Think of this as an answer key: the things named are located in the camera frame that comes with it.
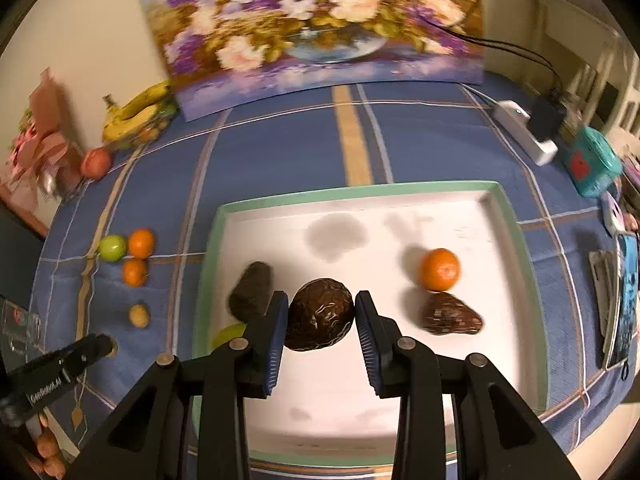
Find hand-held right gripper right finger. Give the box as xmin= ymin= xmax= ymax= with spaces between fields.
xmin=354 ymin=290 xmax=573 ymax=480

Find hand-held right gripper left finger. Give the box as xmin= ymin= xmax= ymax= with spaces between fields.
xmin=65 ymin=290 xmax=291 ymax=480

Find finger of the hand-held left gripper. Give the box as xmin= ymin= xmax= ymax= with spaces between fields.
xmin=62 ymin=334 xmax=114 ymax=376

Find green round fruit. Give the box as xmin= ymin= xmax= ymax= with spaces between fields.
xmin=211 ymin=323 xmax=248 ymax=353
xmin=98 ymin=234 xmax=128 ymax=262

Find dark brown wrinkled avocado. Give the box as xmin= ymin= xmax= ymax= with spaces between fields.
xmin=285 ymin=278 xmax=357 ymax=352
xmin=228 ymin=261 xmax=275 ymax=323
xmin=419 ymin=292 xmax=485 ymax=336

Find orange tangerine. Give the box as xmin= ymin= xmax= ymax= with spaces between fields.
xmin=419 ymin=248 xmax=460 ymax=292
xmin=128 ymin=228 xmax=156 ymax=260
xmin=122 ymin=258 xmax=149 ymax=288

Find white tray with green rim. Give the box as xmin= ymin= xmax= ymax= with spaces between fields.
xmin=192 ymin=180 xmax=551 ymax=468

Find person's left hand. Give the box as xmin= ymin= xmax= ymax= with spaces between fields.
xmin=35 ymin=410 xmax=68 ymax=480

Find clear plastic bottle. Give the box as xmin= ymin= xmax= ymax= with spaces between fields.
xmin=0 ymin=296 xmax=42 ymax=356

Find red peach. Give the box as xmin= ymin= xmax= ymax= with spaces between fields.
xmin=81 ymin=147 xmax=113 ymax=180

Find pink flower bouquet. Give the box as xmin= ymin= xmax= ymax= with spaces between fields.
xmin=2 ymin=67 xmax=83 ymax=216

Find glass fruit bowl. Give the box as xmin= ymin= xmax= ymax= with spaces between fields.
xmin=105 ymin=100 xmax=178 ymax=153

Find yellow banana bunch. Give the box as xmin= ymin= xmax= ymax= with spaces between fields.
xmin=102 ymin=80 xmax=173 ymax=143

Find grey phone stand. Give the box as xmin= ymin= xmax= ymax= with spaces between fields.
xmin=589 ymin=250 xmax=616 ymax=356

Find smartphone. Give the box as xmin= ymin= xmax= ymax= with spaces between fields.
xmin=605 ymin=232 xmax=640 ymax=368

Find white power strip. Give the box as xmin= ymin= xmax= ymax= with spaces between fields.
xmin=492 ymin=101 xmax=558 ymax=166

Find small white plastic item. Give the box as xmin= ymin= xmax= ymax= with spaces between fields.
xmin=602 ymin=192 xmax=626 ymax=236

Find black power adapter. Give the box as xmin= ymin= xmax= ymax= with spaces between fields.
xmin=530 ymin=95 xmax=568 ymax=143

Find teal toy box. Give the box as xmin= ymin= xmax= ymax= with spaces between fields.
xmin=562 ymin=125 xmax=625 ymax=198

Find pile of small trinkets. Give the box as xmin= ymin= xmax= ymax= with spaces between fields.
xmin=617 ymin=155 xmax=640 ymax=233

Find floral painting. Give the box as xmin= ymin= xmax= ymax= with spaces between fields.
xmin=134 ymin=0 xmax=488 ymax=122

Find white lattice cabinet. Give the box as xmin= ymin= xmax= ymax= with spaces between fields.
xmin=590 ymin=45 xmax=640 ymax=136

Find white wooden chair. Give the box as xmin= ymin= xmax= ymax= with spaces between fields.
xmin=530 ymin=0 xmax=626 ymax=111

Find brown wooden frame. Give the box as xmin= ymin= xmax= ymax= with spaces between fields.
xmin=0 ymin=185 xmax=51 ymax=238

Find black power cable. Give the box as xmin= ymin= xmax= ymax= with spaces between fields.
xmin=425 ymin=15 xmax=568 ymax=98

